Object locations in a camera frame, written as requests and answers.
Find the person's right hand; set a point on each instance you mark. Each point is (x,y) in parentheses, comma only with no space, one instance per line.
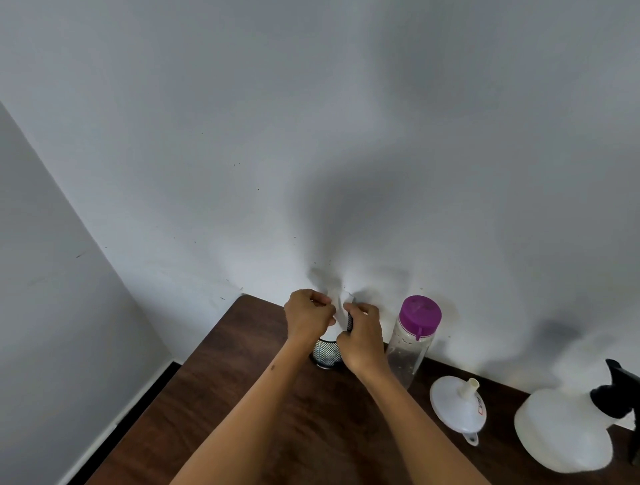
(365,350)

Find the person's right forearm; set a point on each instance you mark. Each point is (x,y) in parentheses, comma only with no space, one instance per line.
(425,434)

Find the clear water bottle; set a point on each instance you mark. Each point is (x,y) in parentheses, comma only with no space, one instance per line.
(407,355)

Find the black mesh holder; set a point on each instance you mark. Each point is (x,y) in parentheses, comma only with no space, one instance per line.
(325,352)

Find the dark wooden table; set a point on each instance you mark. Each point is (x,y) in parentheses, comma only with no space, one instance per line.
(325,424)

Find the person's left forearm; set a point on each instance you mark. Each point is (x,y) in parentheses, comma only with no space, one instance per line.
(240,424)

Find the white spray bottle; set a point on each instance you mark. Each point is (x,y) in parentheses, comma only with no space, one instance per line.
(560,434)

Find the purple bottle cap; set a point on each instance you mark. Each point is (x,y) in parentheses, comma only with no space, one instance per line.
(420,312)

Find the black spray trigger with tube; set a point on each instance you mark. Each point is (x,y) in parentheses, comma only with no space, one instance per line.
(612,394)

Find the white plastic funnel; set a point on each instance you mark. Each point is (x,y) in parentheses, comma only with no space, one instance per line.
(455,404)

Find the person's left hand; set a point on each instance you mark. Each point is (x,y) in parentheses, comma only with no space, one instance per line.
(307,320)

